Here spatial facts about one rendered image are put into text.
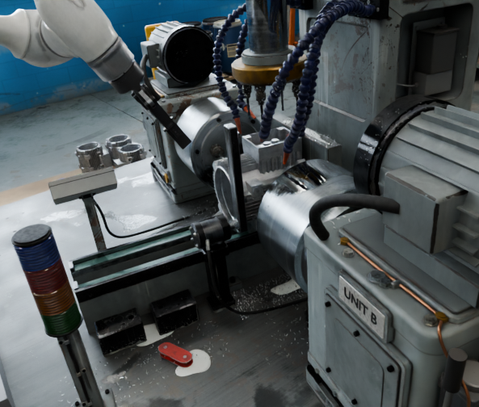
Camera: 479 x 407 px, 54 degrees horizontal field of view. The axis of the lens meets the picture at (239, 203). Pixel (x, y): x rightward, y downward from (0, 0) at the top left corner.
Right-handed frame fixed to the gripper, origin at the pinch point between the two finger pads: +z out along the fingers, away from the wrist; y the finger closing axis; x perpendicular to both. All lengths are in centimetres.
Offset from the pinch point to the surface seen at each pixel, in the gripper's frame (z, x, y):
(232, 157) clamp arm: 2.8, -4.7, -20.8
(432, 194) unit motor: -7, -14, -72
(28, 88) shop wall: 63, 83, 543
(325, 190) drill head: 10.1, -12.5, -40.4
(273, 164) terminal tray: 17.8, -12.5, -11.3
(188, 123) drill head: 10.3, -5.6, 24.0
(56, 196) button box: -4.0, 33.6, 13.0
